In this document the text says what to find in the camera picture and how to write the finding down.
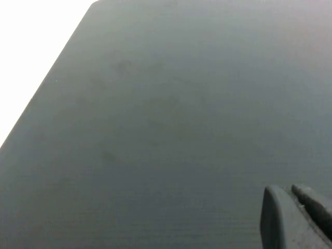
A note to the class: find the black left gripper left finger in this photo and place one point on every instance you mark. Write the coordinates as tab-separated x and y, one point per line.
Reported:
277	223

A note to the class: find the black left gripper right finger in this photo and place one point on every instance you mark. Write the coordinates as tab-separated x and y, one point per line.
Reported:
316	207

